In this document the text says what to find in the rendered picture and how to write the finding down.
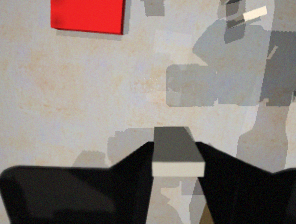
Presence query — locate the red rectangular block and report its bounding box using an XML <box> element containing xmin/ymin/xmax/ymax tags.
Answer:
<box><xmin>50</xmin><ymin>0</ymin><xmax>126</xmax><ymax>35</ymax></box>

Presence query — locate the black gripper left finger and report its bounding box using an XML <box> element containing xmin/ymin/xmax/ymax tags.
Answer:
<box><xmin>0</xmin><ymin>142</ymin><xmax>154</xmax><ymax>224</ymax></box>

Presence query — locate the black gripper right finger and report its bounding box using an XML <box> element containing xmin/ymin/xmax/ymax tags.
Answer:
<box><xmin>195</xmin><ymin>142</ymin><xmax>296</xmax><ymax>224</ymax></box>

